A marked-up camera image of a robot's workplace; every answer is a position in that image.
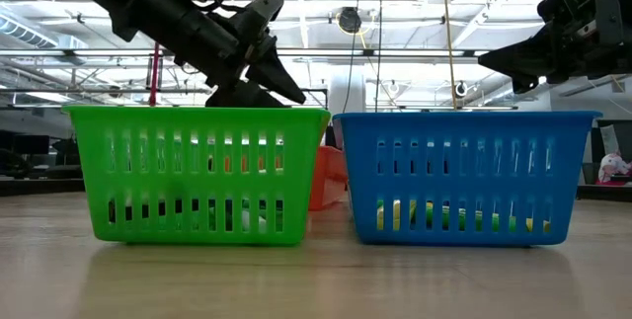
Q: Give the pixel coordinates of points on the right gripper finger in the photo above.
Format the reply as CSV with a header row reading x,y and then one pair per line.
x,y
526,84
528,57

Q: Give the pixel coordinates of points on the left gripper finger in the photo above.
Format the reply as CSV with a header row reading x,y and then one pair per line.
x,y
242,97
274,74

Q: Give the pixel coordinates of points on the yellow slim highlighter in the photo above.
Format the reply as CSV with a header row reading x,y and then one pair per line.
x,y
396,214
529,224

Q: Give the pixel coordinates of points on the green slim highlighter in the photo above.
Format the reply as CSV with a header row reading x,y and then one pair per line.
x,y
462,219

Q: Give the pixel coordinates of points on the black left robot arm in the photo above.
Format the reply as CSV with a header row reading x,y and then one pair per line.
x,y
163,18

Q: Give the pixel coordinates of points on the green plastic basket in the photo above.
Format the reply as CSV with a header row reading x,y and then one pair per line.
x,y
197,121

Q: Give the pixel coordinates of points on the blue plastic basket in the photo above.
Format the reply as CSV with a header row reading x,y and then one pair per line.
x,y
464,126

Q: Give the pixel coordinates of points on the orange plastic basket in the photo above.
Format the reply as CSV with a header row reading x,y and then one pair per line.
x,y
326,176

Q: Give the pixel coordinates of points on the white pink bundle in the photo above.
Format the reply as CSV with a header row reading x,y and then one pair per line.
x,y
612,168

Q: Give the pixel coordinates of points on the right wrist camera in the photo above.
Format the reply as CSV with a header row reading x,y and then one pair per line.
x,y
607,18

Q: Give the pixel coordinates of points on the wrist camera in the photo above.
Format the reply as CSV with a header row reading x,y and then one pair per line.
x,y
261,13
607,18

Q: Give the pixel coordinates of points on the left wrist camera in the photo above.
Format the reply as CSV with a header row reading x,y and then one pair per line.
x,y
261,13

